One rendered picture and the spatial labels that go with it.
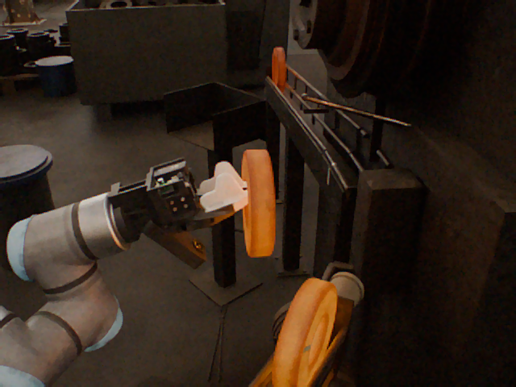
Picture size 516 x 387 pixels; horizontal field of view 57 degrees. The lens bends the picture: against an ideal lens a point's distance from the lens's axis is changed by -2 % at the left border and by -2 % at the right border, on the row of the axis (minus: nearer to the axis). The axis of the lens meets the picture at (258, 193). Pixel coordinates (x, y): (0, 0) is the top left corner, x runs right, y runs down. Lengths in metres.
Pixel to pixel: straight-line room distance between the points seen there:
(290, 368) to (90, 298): 0.33
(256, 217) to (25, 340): 0.35
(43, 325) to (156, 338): 0.97
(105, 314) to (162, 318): 0.97
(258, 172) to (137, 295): 1.26
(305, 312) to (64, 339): 0.34
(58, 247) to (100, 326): 0.14
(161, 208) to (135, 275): 1.29
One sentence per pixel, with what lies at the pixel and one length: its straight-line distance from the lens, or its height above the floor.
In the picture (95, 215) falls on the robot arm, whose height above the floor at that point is 0.84.
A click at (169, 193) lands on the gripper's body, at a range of 0.68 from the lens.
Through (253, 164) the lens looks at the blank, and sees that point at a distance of 0.66.
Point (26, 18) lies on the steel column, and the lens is 7.95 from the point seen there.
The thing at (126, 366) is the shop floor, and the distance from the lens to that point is 1.62.
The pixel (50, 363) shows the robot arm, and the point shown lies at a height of 0.68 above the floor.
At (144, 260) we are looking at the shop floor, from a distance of 2.02.
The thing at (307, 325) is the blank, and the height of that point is 0.77.
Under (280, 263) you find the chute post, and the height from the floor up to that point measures 0.01.
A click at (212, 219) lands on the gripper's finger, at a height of 0.83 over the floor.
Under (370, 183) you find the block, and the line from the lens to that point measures 0.85.
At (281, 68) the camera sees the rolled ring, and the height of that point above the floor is 0.67.
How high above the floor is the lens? 1.19
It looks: 29 degrees down
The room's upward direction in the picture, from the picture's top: straight up
